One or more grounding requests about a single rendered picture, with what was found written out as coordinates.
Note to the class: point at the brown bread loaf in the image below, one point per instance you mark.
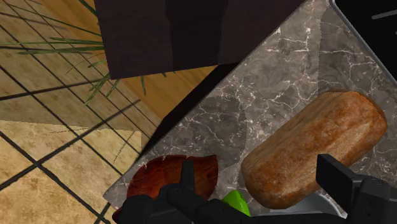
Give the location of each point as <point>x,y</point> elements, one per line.
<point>313,149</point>

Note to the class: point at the green round fruit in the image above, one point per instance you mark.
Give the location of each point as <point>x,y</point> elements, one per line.
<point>237,201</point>

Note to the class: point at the reddish brown wooden bowl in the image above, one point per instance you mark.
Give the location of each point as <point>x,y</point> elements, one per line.
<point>164,176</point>

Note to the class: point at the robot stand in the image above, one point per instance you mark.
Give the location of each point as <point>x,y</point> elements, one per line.
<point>173,34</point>

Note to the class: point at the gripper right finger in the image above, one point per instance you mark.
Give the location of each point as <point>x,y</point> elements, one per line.
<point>356,189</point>

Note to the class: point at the grey round plate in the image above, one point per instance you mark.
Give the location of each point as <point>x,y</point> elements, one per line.
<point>313,206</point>

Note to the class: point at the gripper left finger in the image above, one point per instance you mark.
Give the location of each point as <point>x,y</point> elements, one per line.
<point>180,201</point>

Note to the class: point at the green potted plant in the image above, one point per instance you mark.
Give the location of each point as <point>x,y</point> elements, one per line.
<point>77,49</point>

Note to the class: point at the black sink basin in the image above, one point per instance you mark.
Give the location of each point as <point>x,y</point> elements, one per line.
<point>372,31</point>

